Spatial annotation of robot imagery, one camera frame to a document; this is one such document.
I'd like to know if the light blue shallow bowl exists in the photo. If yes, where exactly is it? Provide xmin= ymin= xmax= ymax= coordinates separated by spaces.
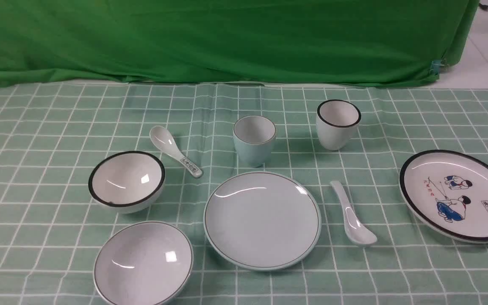
xmin=92 ymin=221 xmax=194 ymax=305

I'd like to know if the light blue cup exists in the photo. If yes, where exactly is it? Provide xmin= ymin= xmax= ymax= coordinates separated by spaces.
xmin=233 ymin=115 xmax=276 ymax=168

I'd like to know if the plain white spoon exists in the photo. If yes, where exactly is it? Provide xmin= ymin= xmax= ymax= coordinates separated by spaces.
xmin=330 ymin=181 xmax=377 ymax=247

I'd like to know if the black-rimmed white bowl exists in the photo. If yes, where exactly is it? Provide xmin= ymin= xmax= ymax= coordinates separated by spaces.
xmin=88 ymin=151 xmax=166 ymax=214

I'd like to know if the light blue plate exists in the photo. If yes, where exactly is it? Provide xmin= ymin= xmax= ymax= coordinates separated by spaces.
xmin=203 ymin=172 xmax=322 ymax=272

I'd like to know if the green checkered tablecloth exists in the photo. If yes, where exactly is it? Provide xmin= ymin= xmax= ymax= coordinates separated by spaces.
xmin=0 ymin=83 xmax=488 ymax=305

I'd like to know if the black-rimmed white cup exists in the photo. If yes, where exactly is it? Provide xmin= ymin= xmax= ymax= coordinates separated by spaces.
xmin=315 ymin=99 xmax=362 ymax=151

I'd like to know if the green backdrop cloth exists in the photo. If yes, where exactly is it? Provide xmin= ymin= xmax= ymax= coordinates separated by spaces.
xmin=0 ymin=0 xmax=478 ymax=88

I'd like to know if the cartoon plate black rim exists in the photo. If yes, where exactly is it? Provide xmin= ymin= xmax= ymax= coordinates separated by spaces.
xmin=399 ymin=150 xmax=488 ymax=244

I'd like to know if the blue backdrop clip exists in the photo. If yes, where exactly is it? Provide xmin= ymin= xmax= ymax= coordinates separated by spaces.
xmin=430 ymin=59 xmax=443 ymax=76

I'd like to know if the white spoon patterned handle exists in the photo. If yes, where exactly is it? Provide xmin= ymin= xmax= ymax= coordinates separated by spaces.
xmin=150 ymin=126 xmax=203 ymax=178

